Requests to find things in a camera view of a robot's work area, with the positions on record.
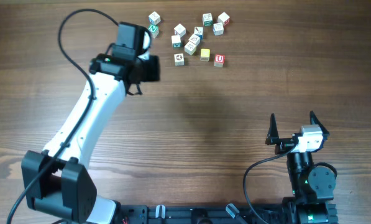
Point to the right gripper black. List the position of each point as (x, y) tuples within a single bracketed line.
[(284, 144)]

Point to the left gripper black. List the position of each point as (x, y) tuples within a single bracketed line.
[(155, 76)]

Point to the block green V side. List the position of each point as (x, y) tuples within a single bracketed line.
[(176, 41)]

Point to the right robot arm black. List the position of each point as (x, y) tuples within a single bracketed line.
[(312, 183)]

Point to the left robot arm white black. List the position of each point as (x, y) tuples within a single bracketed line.
[(56, 180)]

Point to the block dark round picture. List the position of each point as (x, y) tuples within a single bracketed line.
[(179, 59)]

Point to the green N block upper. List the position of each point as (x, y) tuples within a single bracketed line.
[(154, 31)]

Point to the block blue side top left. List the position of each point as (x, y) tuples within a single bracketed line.
[(154, 18)]

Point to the block blue side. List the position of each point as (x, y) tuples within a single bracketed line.
[(199, 32), (154, 18)]

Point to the block tree sketch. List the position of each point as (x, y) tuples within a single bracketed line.
[(190, 48)]

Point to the plain white block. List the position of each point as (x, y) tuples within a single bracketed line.
[(180, 30)]

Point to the block sketch tilted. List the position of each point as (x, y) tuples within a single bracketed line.
[(194, 39)]

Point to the yellow block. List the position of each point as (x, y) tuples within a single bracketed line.
[(204, 55)]

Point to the block blue side centre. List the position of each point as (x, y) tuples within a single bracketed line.
[(199, 32)]

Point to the red U block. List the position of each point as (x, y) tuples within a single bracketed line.
[(219, 60)]

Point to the block green Z side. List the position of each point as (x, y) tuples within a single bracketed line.
[(207, 19)]

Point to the block blue sketch right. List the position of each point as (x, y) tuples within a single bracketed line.
[(218, 29)]

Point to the block red M side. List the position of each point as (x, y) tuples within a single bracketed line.
[(224, 18)]

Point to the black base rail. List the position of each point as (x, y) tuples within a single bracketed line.
[(262, 213)]

